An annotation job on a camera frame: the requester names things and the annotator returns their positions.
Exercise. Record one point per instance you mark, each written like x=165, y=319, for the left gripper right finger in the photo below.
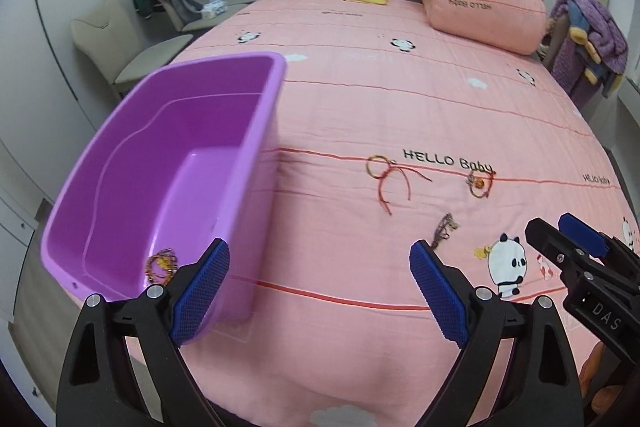
x=444, y=290

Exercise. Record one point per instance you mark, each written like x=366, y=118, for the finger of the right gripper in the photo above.
x=551, y=243
x=587, y=239

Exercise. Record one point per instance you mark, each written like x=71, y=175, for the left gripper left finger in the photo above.
x=193, y=289

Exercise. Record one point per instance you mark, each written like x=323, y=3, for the small yellow charm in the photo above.
x=482, y=253

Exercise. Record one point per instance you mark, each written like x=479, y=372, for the right hand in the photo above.
x=602, y=391

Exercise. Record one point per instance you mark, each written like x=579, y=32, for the purple plastic tub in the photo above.
x=189, y=156

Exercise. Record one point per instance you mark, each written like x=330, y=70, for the pink bed sheet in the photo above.
x=386, y=125

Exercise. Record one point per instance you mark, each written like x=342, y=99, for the purple blanket pile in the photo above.
x=586, y=52

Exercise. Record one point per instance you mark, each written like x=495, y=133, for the beige chair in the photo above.
x=185, y=14
x=107, y=36

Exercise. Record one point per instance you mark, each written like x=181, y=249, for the white tissue pack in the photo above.
x=213, y=9

